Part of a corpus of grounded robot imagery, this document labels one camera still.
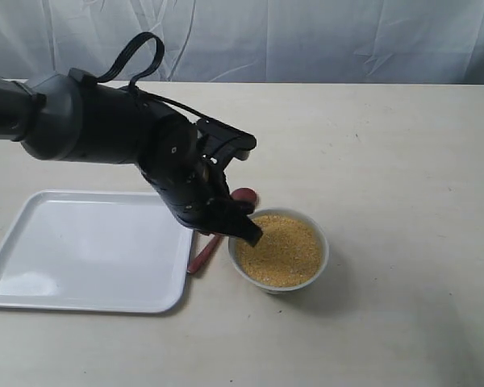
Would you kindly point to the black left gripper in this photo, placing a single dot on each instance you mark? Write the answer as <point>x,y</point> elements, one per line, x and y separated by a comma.
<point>171,162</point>

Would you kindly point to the brown wooden spoon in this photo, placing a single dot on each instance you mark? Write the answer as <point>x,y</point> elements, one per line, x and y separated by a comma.
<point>241,194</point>

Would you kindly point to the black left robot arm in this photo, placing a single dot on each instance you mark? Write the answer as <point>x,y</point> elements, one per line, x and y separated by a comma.
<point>75,119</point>

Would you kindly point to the beige grains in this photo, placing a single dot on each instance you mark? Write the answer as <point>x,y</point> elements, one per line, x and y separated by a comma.
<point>288,254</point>

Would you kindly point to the white ceramic bowl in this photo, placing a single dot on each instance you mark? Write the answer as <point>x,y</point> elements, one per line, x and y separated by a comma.
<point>294,214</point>

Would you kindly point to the white rectangular plastic tray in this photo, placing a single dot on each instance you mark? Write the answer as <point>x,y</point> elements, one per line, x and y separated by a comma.
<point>94,251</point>

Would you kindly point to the grey wrinkled backdrop curtain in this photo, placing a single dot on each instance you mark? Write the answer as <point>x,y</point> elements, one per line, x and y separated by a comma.
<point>253,41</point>

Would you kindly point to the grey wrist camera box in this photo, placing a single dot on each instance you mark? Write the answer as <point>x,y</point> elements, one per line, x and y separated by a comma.
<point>222,141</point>

